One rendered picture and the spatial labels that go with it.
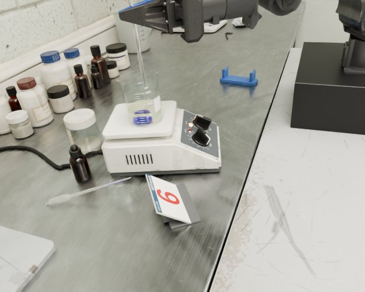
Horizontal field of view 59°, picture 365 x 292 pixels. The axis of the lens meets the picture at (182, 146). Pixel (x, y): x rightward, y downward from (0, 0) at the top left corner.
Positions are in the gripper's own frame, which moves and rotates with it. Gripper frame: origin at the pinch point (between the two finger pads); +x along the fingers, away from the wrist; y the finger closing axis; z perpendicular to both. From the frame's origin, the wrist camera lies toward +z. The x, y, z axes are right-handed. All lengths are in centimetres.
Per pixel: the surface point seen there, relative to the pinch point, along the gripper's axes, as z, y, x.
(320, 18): -35, -106, -108
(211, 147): -22.4, 6.0, -7.7
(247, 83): -25.3, -23.2, -28.1
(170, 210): -23.6, 17.2, 2.4
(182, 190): -25.8, 11.4, -0.8
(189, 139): -20.3, 5.1, -4.1
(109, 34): -20, -76, 3
